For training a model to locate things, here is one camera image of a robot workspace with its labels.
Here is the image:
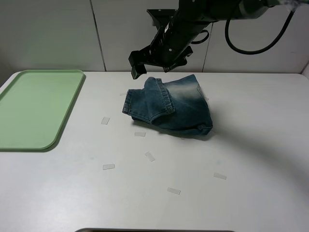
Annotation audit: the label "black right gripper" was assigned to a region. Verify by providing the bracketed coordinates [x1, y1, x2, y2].
[128, 29, 193, 79]

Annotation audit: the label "blue children's denim shorts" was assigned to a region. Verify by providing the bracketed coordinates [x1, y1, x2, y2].
[122, 74, 213, 136]

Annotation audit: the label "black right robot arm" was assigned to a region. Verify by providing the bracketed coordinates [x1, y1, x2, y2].
[128, 0, 279, 79]

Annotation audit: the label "light green plastic tray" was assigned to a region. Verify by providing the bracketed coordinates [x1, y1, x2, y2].
[0, 70, 84, 151]

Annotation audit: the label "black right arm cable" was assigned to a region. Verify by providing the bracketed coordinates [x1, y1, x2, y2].
[225, 7, 295, 55]

